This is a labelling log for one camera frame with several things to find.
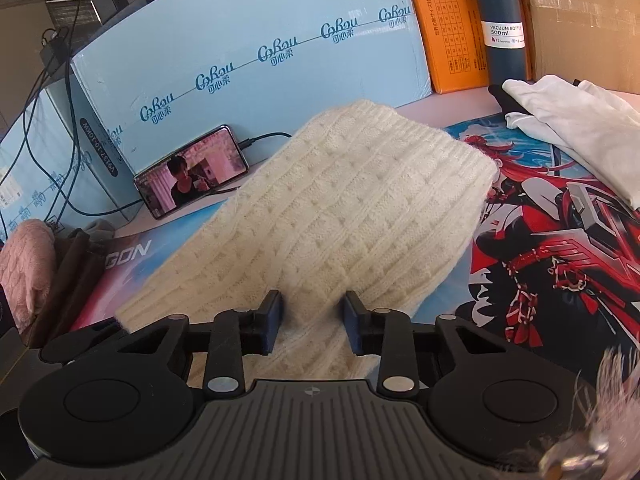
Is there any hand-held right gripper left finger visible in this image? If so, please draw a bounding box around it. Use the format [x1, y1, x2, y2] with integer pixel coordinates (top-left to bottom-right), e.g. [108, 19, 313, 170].
[116, 289, 285, 394]

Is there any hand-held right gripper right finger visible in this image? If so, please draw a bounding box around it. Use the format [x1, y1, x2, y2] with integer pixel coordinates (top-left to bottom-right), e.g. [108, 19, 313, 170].
[341, 291, 481, 395]

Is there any cream knitted sweater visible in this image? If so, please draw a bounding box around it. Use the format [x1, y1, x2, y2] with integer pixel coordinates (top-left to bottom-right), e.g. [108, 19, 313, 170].
[114, 100, 500, 394]

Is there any smartphone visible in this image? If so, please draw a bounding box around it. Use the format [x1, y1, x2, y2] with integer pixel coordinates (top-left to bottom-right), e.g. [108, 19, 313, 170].
[132, 125, 250, 221]

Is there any printed desk mat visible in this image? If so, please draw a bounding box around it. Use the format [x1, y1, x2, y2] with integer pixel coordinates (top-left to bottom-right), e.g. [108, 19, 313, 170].
[70, 119, 640, 401]

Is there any dark brown garment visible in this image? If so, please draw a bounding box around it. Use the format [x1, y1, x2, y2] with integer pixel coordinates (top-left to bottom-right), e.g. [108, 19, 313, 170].
[26, 228, 110, 350]

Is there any pink knitted garment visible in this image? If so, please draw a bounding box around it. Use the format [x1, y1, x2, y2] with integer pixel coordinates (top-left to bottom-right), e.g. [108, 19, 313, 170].
[0, 218, 57, 335]

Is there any pale fringed fabric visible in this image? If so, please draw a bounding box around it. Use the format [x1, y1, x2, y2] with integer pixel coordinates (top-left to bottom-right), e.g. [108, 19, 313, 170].
[539, 345, 640, 480]

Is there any large light blue carton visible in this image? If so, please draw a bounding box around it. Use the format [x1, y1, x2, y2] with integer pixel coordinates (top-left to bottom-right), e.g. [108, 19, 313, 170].
[69, 0, 434, 179]

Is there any black cloth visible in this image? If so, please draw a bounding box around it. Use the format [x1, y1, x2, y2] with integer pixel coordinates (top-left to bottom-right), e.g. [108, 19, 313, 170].
[488, 79, 581, 117]

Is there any small light blue carton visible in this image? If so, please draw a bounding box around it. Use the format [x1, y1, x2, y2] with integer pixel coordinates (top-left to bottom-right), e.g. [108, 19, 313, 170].
[0, 76, 141, 247]

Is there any white cloth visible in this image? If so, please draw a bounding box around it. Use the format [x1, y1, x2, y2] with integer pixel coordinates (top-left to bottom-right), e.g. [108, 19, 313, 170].
[501, 74, 640, 211]

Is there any orange box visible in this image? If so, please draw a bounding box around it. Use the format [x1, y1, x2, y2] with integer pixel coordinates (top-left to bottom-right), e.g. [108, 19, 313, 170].
[400, 0, 493, 95]

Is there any dark blue vacuum bottle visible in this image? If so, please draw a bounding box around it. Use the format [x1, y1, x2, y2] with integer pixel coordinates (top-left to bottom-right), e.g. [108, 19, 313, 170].
[468, 0, 532, 86]

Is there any brown cardboard box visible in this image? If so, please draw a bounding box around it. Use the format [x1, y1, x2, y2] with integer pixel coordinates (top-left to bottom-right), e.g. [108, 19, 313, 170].
[515, 0, 640, 95]

